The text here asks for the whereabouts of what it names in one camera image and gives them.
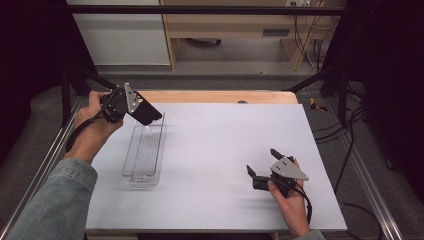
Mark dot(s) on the clear plastic tray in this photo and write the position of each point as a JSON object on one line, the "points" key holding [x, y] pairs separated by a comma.
{"points": [[143, 153]]}

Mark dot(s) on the black horizontal frame bar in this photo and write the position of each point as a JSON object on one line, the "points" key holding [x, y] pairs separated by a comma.
{"points": [[200, 9]]}

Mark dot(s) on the white power strip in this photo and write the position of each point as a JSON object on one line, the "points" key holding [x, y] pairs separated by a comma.
{"points": [[298, 2]]}

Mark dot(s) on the dark curtain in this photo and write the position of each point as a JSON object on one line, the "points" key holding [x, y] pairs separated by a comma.
{"points": [[30, 50], [390, 66]]}

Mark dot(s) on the person's right hand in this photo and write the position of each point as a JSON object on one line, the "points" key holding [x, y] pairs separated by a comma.
{"points": [[293, 210]]}

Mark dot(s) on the light wooden desk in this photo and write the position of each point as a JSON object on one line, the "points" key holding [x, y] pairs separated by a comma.
{"points": [[233, 25]]}

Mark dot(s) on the white cabinet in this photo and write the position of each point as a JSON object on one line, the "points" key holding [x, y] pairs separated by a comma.
{"points": [[123, 40]]}

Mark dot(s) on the white table cover sheet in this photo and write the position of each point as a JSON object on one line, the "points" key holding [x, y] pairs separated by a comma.
{"points": [[213, 160]]}

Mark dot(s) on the black angled frame leg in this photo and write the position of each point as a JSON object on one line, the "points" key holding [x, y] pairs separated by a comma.
{"points": [[320, 76], [90, 78]]}

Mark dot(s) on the aluminium rail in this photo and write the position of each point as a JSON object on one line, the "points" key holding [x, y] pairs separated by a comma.
{"points": [[40, 166], [373, 190]]}

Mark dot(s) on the yellow and black tool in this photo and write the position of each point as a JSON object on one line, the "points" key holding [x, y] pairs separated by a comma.
{"points": [[315, 105]]}

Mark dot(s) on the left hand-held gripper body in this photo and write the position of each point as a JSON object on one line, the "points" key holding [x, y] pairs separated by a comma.
{"points": [[116, 103]]}

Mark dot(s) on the person's left hand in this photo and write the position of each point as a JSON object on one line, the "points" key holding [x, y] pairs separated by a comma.
{"points": [[90, 133]]}

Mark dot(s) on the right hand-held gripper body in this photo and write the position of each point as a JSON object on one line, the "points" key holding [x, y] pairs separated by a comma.
{"points": [[286, 170]]}

